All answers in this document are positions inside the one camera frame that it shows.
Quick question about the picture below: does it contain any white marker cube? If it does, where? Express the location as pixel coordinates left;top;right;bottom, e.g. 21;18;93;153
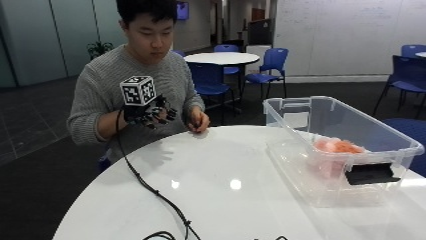
118;75;158;107

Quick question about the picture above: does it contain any the person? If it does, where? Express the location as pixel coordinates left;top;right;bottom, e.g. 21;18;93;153
66;0;211;165

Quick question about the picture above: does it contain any round white table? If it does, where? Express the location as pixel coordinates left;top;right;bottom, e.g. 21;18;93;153
182;51;260;111

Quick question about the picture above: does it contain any green potted plant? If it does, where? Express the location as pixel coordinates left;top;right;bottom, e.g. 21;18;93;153
85;40;114;61

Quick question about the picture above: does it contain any pink soft toy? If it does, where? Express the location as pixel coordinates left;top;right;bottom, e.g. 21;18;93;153
307;137;365;179

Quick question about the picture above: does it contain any clear plastic storage bin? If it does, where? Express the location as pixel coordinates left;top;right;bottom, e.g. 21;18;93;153
262;95;426;208

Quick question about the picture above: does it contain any black glove cable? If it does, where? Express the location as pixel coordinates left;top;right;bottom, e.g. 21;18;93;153
114;109;203;240

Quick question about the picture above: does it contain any wall screen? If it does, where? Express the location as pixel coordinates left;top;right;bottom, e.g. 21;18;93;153
175;1;190;21

